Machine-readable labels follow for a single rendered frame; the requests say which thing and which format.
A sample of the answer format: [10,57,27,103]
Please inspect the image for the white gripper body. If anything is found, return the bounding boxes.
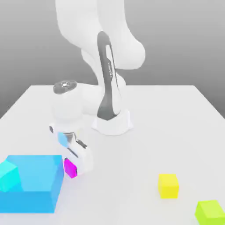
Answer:
[62,140,94,176]

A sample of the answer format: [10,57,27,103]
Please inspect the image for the small magenta cube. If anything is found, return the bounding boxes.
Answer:
[63,157,78,179]

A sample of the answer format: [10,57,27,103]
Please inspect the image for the small cyan cube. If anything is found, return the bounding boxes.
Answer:
[0,160,21,193]

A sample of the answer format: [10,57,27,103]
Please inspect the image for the small yellow cube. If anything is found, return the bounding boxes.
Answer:
[158,173,180,199]

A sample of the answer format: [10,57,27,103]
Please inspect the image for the small lime green cube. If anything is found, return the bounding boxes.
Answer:
[194,200,225,225]

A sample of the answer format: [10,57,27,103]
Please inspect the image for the large blue box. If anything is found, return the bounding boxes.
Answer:
[0,154,65,214]

